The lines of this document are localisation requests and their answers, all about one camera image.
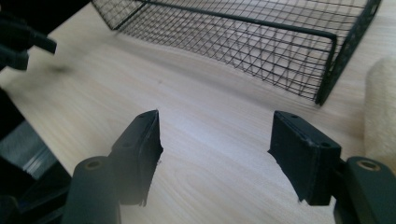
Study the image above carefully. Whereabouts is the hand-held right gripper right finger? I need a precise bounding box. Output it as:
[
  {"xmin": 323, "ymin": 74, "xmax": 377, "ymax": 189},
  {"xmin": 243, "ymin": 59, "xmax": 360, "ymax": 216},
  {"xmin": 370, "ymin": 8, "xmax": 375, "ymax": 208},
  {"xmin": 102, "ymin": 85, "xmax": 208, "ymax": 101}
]
[{"xmin": 267, "ymin": 110, "xmax": 343, "ymax": 207}]

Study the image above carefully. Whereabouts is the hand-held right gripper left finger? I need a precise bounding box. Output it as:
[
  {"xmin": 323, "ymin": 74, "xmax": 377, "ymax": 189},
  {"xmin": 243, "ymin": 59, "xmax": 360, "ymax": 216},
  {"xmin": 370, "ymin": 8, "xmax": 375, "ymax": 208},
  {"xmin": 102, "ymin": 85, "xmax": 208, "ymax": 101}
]
[{"xmin": 108, "ymin": 109, "xmax": 164, "ymax": 208}]

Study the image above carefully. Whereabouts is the cream fluffy cloth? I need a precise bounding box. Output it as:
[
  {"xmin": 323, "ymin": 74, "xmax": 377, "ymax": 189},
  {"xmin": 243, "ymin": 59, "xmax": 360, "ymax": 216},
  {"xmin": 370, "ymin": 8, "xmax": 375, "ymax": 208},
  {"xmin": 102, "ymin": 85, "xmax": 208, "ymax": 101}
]
[{"xmin": 362, "ymin": 54, "xmax": 396, "ymax": 175}]

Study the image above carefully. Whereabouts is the grey metal table frame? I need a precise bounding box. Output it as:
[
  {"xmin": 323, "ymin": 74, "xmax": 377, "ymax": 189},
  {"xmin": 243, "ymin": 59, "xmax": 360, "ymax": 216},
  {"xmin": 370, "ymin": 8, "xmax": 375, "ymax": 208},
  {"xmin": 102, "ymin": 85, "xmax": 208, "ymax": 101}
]
[{"xmin": 0, "ymin": 120, "xmax": 59, "ymax": 181}]

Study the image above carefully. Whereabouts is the black wire mesh basket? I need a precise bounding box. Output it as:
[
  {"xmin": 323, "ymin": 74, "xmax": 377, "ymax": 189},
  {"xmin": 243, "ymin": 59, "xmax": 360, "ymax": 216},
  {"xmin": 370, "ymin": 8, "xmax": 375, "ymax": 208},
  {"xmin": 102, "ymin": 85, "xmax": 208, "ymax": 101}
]
[{"xmin": 91, "ymin": 0, "xmax": 383, "ymax": 106}]

